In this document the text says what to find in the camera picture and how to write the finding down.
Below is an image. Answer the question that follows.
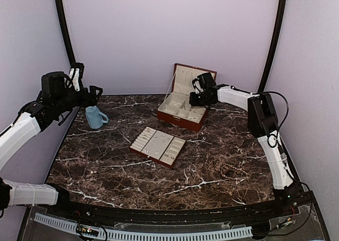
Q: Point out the black corner frame post right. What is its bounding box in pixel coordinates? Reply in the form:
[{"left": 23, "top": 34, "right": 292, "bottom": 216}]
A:
[{"left": 257, "top": 0, "right": 287, "bottom": 93}]

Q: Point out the black corner frame post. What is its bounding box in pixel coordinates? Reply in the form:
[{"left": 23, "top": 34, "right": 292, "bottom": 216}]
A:
[
  {"left": 257, "top": 0, "right": 287, "bottom": 93},
  {"left": 55, "top": 0, "right": 76, "bottom": 65}
]

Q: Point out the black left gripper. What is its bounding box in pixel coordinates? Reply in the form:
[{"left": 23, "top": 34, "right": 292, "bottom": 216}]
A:
[{"left": 53, "top": 85, "right": 102, "bottom": 114}]

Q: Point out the light blue ceramic mug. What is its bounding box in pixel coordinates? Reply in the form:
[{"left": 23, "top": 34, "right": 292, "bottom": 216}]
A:
[{"left": 85, "top": 106, "right": 109, "bottom": 129}]

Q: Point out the black corner frame post left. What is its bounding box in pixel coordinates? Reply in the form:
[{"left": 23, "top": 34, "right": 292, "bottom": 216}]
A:
[{"left": 55, "top": 0, "right": 76, "bottom": 65}]

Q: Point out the white slotted cable duct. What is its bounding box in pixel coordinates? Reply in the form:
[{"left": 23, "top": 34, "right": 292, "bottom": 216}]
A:
[{"left": 33, "top": 213, "right": 253, "bottom": 240}]

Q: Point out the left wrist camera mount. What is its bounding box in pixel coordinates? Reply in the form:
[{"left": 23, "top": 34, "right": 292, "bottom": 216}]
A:
[{"left": 68, "top": 63, "right": 84, "bottom": 91}]

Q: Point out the red open jewelry box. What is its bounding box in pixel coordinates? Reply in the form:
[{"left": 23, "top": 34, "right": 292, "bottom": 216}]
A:
[{"left": 157, "top": 63, "right": 217, "bottom": 132}]

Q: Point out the red jewelry tray insert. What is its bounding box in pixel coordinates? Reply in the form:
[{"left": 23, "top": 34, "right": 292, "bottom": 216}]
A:
[{"left": 130, "top": 127, "right": 186, "bottom": 169}]

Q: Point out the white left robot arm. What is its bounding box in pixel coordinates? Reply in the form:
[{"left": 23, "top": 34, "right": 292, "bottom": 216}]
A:
[{"left": 1, "top": 72, "right": 103, "bottom": 218}]

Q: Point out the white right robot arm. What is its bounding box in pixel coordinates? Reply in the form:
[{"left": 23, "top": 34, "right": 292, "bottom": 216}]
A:
[{"left": 190, "top": 84, "right": 293, "bottom": 190}]

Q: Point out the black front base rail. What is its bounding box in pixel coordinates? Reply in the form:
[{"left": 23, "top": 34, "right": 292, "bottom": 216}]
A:
[{"left": 50, "top": 198, "right": 305, "bottom": 226}]

